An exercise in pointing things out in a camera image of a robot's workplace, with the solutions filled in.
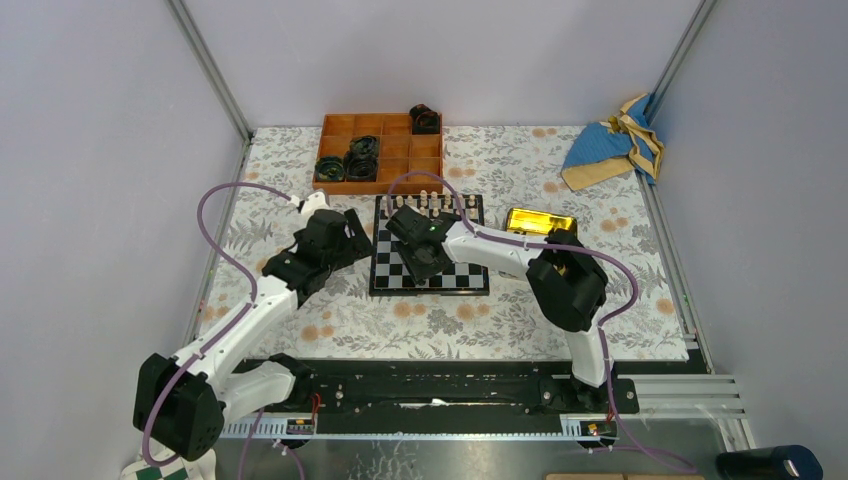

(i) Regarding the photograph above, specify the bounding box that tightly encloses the gold tin of black pieces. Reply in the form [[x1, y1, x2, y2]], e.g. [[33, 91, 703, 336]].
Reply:
[[504, 207, 578, 235]]

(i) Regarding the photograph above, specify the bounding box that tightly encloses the black green coil left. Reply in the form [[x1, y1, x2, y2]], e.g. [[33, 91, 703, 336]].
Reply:
[[314, 155, 346, 183]]

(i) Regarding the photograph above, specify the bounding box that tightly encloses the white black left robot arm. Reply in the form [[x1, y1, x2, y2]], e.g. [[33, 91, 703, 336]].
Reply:
[[132, 208, 374, 461]]

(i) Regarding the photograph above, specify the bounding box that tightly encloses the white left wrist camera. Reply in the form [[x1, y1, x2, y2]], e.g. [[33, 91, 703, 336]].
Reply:
[[288, 189, 331, 218]]

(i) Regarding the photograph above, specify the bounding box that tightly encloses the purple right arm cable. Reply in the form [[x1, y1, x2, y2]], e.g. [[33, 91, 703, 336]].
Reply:
[[386, 170, 700, 476]]

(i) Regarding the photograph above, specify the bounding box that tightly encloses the black coil middle compartment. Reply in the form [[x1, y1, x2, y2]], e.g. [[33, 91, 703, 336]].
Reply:
[[343, 135, 380, 182]]

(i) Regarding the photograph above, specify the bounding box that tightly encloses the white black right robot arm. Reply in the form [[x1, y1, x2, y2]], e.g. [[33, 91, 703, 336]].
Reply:
[[386, 206, 614, 412]]

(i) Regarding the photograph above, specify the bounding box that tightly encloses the black coil compartment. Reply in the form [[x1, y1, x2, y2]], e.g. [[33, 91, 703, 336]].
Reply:
[[409, 104, 442, 135], [343, 135, 380, 182]]

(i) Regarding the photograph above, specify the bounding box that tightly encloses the blue yellow cloth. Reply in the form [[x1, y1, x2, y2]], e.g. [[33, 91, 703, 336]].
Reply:
[[561, 94, 665, 191]]

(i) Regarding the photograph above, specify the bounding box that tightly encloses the orange compartment tray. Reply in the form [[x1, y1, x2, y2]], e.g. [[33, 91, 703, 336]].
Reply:
[[312, 112, 443, 195]]

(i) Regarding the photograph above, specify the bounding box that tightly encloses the black coil top compartment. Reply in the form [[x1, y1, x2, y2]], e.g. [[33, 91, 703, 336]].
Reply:
[[409, 104, 442, 135]]

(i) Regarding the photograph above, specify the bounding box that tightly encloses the black cylinder bottom right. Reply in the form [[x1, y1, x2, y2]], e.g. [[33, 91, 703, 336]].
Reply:
[[715, 445, 824, 480]]

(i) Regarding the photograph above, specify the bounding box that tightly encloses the green white checkered paper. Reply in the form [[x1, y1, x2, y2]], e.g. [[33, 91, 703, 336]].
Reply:
[[119, 460, 216, 480]]

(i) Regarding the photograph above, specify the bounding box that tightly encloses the black silver chess board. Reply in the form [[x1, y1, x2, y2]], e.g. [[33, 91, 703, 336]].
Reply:
[[369, 192, 490, 297]]

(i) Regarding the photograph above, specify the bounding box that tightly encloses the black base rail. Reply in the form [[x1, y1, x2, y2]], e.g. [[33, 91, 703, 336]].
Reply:
[[265, 359, 640, 435]]

